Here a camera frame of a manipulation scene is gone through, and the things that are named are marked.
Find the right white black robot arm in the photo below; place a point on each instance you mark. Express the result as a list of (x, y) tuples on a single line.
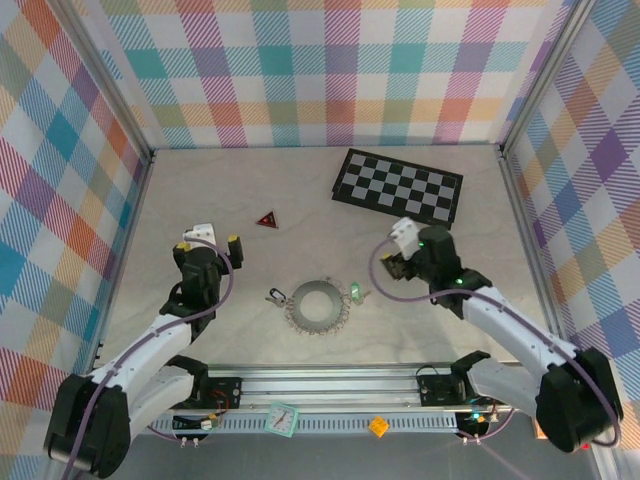
[(515, 325)]

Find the key with black tag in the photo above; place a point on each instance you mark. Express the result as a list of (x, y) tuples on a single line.
[(272, 300)]

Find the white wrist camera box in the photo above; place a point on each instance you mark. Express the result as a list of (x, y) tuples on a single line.
[(405, 237), (200, 234)]

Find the key with green tag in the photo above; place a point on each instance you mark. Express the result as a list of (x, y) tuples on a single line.
[(355, 291)]

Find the aluminium side rail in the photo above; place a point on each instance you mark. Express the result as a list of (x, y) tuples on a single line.
[(123, 260), (526, 225)]

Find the orange toy brick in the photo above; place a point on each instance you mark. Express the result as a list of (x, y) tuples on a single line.
[(378, 426)]

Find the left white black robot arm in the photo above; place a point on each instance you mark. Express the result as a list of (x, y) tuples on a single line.
[(150, 350)]

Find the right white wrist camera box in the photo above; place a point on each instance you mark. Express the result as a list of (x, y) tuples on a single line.
[(405, 237)]

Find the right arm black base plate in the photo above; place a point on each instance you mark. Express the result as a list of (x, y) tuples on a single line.
[(435, 392)]

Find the red black triangle piece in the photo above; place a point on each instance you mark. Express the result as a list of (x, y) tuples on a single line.
[(267, 220)]

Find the black grey checkerboard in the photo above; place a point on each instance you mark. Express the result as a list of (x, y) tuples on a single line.
[(395, 185)]

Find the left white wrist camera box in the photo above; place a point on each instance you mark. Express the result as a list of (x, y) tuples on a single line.
[(200, 234)]

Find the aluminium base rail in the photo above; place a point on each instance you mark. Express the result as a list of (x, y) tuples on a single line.
[(325, 385)]

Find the aluminium frame post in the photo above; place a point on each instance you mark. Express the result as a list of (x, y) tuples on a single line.
[(112, 90), (547, 75)]

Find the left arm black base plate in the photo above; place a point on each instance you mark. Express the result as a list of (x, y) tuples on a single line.
[(225, 395)]

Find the teal square alarm clock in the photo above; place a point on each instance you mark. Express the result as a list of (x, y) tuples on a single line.
[(281, 421)]

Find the metal disc with key rings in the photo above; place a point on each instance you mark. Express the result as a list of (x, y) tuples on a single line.
[(295, 312)]

